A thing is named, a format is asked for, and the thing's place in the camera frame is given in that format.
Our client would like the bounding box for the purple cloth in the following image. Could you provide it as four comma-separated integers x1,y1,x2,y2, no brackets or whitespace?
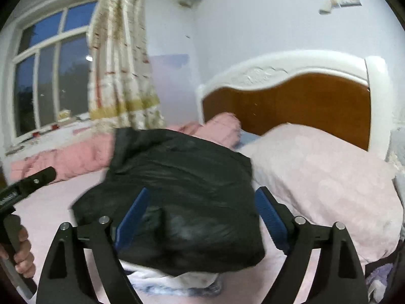
365,261,396,295

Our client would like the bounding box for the pile of folded clothes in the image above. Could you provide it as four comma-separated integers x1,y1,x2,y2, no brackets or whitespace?
118,258,222,297

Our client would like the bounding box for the tree print curtain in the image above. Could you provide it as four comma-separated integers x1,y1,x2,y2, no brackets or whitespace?
87,0,165,130

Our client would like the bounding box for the pink pillow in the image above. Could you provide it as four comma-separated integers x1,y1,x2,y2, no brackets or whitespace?
240,123,404,267

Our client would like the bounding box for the wall picture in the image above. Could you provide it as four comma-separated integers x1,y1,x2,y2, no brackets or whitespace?
318,0,361,15

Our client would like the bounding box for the black down jacket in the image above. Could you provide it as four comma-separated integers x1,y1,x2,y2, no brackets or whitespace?
71,127,266,276

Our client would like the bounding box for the person's left hand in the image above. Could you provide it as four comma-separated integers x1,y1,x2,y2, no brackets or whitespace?
13,226,36,278

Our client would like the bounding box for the light blue cloth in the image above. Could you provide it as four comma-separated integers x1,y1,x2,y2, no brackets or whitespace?
237,131,260,149

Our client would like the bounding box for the white and wooden headboard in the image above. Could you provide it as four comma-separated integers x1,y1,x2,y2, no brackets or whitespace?
196,50,393,162

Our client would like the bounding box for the white framed window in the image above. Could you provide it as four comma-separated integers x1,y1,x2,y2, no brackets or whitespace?
11,0,98,146

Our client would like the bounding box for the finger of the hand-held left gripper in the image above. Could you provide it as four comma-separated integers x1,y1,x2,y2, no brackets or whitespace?
13,167,57,198

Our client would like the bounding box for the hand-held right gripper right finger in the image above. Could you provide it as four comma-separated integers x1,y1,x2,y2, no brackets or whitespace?
255,186,369,304

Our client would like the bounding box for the bed with pink sheet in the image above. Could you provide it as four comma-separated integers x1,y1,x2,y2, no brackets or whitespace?
13,146,368,304

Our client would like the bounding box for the grey cloth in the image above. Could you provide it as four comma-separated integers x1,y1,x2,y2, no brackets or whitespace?
388,127,405,241

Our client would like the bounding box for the pink checked quilt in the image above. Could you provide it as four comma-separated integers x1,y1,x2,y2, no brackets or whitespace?
9,112,242,184

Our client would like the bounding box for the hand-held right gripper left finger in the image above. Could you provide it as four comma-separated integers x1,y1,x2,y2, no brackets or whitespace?
36,187,151,304

